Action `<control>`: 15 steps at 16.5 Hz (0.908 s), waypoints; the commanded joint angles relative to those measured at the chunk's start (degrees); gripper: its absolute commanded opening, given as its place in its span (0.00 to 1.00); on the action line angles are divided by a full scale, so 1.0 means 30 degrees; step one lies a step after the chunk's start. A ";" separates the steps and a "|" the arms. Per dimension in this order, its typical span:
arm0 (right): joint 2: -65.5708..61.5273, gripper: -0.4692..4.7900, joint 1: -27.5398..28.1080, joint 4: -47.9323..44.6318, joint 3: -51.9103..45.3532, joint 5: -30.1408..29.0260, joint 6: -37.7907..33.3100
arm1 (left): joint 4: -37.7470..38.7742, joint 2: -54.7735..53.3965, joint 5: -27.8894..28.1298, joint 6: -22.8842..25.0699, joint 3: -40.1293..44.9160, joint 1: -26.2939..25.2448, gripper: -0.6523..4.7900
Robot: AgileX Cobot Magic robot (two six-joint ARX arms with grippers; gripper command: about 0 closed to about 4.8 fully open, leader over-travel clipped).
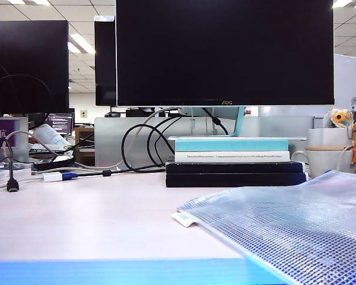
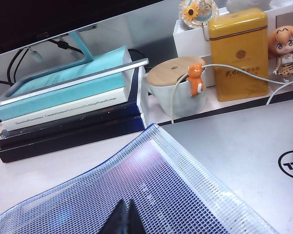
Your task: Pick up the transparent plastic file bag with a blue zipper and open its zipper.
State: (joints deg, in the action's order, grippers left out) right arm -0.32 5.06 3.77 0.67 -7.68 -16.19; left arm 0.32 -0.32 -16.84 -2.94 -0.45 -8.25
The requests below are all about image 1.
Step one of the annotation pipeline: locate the transparent file bag blue zipper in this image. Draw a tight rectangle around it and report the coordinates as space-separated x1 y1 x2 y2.
171 169 356 285

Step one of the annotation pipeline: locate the teal book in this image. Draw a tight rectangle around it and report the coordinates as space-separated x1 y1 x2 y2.
174 139 290 152

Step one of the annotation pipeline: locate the white book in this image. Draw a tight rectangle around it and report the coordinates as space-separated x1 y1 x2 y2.
174 150 291 163

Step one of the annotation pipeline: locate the thin black book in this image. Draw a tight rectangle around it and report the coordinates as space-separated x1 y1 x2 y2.
166 161 305 174

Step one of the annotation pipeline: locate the wooden shelf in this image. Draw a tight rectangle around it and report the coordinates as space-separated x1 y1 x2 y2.
74 127 96 166

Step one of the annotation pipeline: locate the AOC monitor with teal stand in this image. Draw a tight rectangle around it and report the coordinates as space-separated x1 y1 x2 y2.
115 0 335 141

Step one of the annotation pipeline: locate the black monitor with white label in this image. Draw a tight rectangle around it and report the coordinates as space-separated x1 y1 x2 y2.
94 15 117 107

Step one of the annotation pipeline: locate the small screen with code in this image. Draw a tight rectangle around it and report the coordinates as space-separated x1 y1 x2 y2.
46 112 75 136

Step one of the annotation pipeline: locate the black round dish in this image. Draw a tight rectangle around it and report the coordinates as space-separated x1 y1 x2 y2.
34 156 76 171

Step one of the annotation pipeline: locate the white tube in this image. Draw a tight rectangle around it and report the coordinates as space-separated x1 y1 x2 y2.
32 123 71 149

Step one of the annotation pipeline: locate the green printed booklet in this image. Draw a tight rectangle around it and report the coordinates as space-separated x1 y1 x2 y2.
28 142 74 156

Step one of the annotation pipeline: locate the white mug with wooden lid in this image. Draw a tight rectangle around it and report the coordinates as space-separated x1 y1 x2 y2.
292 145 356 179

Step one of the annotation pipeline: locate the white square container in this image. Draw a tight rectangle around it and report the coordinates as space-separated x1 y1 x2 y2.
308 127 354 147

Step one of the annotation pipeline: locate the blue board strip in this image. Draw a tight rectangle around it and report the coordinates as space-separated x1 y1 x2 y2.
0 258 287 285

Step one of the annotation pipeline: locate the sunflower plush toy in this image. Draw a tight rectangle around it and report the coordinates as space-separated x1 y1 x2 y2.
323 107 354 129

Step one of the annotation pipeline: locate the purple name sign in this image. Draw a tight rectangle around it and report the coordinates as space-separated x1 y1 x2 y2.
0 117 29 163

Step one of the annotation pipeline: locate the white box with printed text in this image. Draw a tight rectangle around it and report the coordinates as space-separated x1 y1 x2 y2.
0 168 32 191

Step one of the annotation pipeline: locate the black looped cable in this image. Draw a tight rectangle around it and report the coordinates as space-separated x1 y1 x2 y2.
121 123 175 172
147 115 182 166

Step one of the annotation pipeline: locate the long grey cable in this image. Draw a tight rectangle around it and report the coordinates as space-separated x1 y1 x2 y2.
31 106 182 173

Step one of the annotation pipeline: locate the black cable with ferrite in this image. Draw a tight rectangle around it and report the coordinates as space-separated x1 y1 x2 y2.
201 106 230 137

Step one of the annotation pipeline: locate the black cable with blue plug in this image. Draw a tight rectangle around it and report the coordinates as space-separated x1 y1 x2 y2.
61 165 167 181

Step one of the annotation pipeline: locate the white cable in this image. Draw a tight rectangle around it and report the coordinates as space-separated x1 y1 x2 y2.
2 130 62 159

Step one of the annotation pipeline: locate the black HDMI cable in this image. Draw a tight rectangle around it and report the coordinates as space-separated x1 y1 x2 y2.
0 138 20 194

